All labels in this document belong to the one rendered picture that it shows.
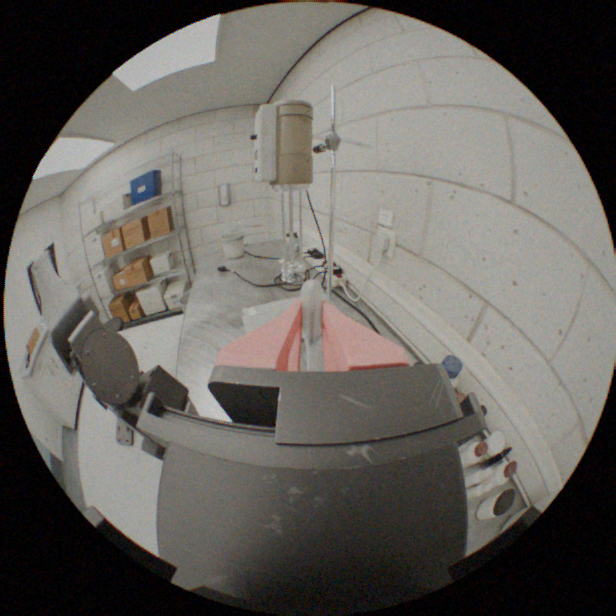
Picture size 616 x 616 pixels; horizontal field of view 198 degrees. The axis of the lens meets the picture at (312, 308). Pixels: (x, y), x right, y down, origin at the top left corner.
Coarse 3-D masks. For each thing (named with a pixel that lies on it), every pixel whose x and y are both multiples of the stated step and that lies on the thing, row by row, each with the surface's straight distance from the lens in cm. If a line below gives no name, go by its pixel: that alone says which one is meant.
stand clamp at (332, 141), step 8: (312, 136) 53; (320, 136) 54; (328, 136) 54; (336, 136) 55; (320, 144) 61; (328, 144) 54; (336, 144) 55; (352, 144) 58; (360, 144) 59; (368, 144) 61; (320, 152) 61
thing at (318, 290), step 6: (318, 282) 11; (318, 288) 11; (318, 294) 11; (318, 300) 11; (318, 306) 11; (318, 312) 12; (318, 318) 12; (318, 324) 12; (318, 330) 13; (318, 336) 13
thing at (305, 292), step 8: (312, 280) 11; (304, 288) 11; (304, 296) 11; (312, 296) 11; (304, 304) 11; (312, 304) 11; (304, 312) 12; (312, 312) 12; (304, 320) 12; (312, 320) 12; (304, 328) 13; (312, 328) 12; (304, 336) 13; (312, 336) 13
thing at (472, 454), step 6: (474, 444) 45; (480, 444) 43; (486, 444) 44; (462, 450) 47; (468, 450) 44; (474, 450) 43; (480, 450) 43; (486, 450) 44; (462, 456) 45; (468, 456) 44; (474, 456) 44; (480, 456) 44; (462, 462) 45; (468, 462) 45; (474, 462) 44
